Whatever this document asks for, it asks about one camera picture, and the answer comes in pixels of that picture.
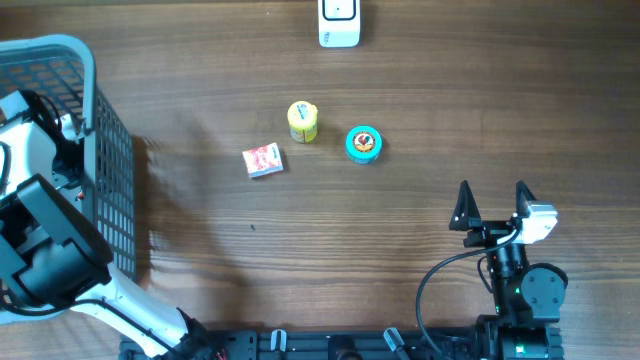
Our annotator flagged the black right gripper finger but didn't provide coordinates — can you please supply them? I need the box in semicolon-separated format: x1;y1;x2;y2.
516;180;537;217
449;180;482;231

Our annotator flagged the teal tin can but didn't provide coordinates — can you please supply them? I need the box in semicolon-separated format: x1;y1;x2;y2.
345;125;384;165

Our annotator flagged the yellow cylindrical container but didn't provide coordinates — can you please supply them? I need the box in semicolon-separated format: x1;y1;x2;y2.
287;101;318;143

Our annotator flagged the red snack box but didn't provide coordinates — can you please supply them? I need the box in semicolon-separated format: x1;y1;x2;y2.
242;143;284;178

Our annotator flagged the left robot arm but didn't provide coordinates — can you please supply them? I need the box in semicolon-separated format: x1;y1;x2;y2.
1;90;220;359

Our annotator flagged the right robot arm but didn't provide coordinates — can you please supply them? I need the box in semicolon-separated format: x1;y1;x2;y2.
449;181;568;360

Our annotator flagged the white barcode scanner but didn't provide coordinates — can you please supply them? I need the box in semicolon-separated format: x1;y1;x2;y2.
317;0;361;48

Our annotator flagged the grey plastic shopping basket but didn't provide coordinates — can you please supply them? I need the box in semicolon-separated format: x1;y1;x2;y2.
0;33;139;326

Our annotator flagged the black right camera cable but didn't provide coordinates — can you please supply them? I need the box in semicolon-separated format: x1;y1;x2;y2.
415;227;524;346

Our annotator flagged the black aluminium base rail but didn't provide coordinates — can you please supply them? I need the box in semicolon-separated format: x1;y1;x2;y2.
118;327;566;360

